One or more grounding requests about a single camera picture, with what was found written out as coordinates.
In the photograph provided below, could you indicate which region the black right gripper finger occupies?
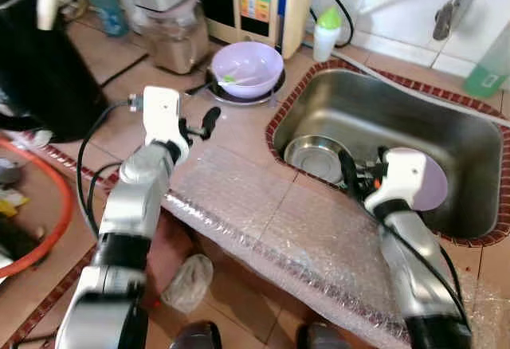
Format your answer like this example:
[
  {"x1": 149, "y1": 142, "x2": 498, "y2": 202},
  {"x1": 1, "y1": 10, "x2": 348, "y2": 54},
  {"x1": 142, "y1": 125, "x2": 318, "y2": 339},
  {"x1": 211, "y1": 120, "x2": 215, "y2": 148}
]
[{"x1": 339, "y1": 149, "x2": 361, "y2": 192}]

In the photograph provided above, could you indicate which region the lilac plastic bowl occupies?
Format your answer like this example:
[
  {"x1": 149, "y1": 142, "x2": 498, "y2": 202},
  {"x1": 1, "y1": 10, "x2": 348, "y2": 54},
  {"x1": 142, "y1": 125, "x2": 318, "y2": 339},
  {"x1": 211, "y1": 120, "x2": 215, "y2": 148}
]
[
  {"x1": 405, "y1": 148, "x2": 449, "y2": 212},
  {"x1": 210, "y1": 41, "x2": 284, "y2": 100}
]

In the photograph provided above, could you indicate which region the stainless steel sink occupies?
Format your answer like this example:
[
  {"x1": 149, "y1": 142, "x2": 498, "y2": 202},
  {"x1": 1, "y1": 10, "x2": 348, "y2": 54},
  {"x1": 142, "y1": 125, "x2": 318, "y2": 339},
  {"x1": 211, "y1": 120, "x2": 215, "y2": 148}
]
[{"x1": 273, "y1": 68, "x2": 504, "y2": 240}]

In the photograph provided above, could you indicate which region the white appliance with clear jar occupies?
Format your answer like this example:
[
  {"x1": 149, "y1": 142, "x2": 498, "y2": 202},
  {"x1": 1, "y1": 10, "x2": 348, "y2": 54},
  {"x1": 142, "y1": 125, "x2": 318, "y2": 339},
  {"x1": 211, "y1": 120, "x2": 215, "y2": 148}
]
[{"x1": 106, "y1": 0, "x2": 211, "y2": 76}]

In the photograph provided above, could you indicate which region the bubble wrap sheet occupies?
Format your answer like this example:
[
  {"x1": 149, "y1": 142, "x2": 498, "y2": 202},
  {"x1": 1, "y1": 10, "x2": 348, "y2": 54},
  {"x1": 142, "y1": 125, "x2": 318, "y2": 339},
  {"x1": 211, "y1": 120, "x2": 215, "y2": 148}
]
[{"x1": 159, "y1": 142, "x2": 510, "y2": 349}]

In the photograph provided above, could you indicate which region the white bottle with green cap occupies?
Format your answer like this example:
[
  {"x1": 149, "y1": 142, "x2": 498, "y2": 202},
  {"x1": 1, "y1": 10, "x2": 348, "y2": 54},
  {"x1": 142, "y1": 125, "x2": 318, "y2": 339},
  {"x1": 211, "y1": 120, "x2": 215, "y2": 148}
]
[{"x1": 312, "y1": 6, "x2": 343, "y2": 63}]

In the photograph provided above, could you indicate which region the beige and black water ioniser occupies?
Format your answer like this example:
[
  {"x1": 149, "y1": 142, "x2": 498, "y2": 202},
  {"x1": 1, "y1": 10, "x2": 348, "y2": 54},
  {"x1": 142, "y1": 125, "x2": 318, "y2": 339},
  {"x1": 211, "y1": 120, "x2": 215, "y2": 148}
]
[{"x1": 195, "y1": 0, "x2": 317, "y2": 59}]

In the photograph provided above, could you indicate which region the teal plastic bottle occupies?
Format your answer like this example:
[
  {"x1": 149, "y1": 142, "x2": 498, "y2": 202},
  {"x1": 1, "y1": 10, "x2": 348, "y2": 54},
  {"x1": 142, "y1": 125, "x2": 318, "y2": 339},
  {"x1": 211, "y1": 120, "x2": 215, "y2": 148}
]
[{"x1": 86, "y1": 0, "x2": 128, "y2": 37}]

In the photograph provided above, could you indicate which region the small white plug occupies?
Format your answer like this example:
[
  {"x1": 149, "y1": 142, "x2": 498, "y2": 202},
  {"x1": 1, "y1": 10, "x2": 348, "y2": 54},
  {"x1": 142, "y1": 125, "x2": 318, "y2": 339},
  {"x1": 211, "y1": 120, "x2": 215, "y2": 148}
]
[{"x1": 30, "y1": 130, "x2": 53, "y2": 147}]

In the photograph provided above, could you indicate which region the crumpled clear plastic bag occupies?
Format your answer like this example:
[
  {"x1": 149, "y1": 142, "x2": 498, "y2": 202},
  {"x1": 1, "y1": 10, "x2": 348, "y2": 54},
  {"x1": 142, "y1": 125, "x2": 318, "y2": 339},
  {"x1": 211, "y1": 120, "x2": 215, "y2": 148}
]
[{"x1": 162, "y1": 253, "x2": 214, "y2": 314}]

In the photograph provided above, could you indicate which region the clear bottle with green soap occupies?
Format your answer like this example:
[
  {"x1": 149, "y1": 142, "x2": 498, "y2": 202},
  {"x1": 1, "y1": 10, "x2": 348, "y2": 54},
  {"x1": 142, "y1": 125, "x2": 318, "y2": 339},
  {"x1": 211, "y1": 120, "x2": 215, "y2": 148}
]
[{"x1": 464, "y1": 26, "x2": 510, "y2": 99}]

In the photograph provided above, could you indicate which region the black electric kettle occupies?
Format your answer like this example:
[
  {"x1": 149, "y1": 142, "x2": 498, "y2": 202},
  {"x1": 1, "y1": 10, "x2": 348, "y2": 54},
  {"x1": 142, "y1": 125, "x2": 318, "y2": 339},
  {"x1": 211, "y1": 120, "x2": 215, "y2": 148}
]
[{"x1": 0, "y1": 0, "x2": 108, "y2": 143}]

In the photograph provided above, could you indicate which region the orange round basin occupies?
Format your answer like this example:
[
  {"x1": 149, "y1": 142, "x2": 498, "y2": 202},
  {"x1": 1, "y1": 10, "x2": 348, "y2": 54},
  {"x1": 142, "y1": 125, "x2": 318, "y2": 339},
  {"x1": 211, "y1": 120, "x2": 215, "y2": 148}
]
[{"x1": 0, "y1": 138, "x2": 74, "y2": 278}]

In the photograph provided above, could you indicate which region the black right robot foot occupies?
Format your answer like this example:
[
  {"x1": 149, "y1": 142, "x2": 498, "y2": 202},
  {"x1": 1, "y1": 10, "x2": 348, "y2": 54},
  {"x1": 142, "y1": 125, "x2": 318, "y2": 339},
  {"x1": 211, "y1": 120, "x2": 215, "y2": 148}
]
[{"x1": 296, "y1": 321, "x2": 351, "y2": 349}]

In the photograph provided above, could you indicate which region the black robot foot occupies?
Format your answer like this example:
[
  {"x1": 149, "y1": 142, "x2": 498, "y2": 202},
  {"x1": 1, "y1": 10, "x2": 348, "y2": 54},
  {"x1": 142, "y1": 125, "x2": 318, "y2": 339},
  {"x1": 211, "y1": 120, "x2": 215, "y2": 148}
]
[
  {"x1": 296, "y1": 321, "x2": 351, "y2": 349},
  {"x1": 170, "y1": 321, "x2": 222, "y2": 349}
]

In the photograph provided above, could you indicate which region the metal faucet spout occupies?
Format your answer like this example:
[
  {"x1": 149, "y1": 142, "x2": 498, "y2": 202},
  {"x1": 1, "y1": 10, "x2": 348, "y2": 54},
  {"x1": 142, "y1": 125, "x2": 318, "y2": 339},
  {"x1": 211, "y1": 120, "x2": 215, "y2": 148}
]
[{"x1": 433, "y1": 0, "x2": 491, "y2": 41}]

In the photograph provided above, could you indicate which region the grey round tin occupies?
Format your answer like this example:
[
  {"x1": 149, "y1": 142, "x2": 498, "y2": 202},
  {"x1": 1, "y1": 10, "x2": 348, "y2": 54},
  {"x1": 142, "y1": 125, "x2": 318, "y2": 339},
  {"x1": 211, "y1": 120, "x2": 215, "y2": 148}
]
[{"x1": 0, "y1": 158, "x2": 25, "y2": 186}]

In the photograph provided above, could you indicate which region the yellow wrapper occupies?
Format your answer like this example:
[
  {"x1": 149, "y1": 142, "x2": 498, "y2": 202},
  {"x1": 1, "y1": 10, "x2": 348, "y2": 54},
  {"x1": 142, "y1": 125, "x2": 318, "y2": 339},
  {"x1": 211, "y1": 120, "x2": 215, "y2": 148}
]
[{"x1": 0, "y1": 194, "x2": 29, "y2": 218}]

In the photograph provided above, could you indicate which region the black left robot foot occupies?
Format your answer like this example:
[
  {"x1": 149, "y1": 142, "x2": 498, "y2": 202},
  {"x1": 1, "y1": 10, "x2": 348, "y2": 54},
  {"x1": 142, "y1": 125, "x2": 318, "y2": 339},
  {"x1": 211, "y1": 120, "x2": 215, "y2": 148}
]
[{"x1": 170, "y1": 321, "x2": 222, "y2": 349}]

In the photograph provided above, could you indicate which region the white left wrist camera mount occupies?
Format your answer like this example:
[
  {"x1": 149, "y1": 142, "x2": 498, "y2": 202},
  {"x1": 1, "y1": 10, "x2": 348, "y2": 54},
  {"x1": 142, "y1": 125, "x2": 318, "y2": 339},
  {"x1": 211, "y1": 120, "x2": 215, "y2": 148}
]
[{"x1": 142, "y1": 86, "x2": 190, "y2": 163}]

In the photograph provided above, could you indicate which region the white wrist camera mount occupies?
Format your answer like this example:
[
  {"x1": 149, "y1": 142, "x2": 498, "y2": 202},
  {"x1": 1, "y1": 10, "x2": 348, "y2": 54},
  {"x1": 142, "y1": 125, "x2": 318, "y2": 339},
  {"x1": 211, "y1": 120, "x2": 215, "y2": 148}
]
[
  {"x1": 365, "y1": 148, "x2": 427, "y2": 214},
  {"x1": 142, "y1": 86, "x2": 190, "y2": 163}
]

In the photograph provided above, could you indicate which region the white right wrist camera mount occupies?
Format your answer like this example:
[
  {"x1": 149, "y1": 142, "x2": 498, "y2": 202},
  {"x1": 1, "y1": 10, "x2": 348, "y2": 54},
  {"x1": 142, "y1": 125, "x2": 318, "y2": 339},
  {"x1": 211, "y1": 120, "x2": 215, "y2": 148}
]
[{"x1": 365, "y1": 148, "x2": 427, "y2": 214}]

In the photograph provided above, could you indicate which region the thin grey hose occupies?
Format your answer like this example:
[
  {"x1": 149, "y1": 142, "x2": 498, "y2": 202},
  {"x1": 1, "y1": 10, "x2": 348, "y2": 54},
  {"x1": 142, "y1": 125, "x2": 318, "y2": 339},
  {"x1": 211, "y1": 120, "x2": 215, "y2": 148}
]
[{"x1": 343, "y1": 50, "x2": 510, "y2": 124}]

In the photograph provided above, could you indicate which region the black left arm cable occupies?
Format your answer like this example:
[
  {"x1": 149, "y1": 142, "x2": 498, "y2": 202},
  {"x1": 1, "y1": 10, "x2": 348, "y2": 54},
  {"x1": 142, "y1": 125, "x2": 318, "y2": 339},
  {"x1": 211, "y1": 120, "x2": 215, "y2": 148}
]
[{"x1": 76, "y1": 98, "x2": 148, "y2": 238}]

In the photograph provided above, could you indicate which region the black power cord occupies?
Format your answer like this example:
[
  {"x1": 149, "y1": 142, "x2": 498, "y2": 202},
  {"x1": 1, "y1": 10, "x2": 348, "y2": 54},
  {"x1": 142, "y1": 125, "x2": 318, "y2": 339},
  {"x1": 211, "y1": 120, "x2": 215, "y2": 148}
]
[{"x1": 315, "y1": 0, "x2": 355, "y2": 47}]

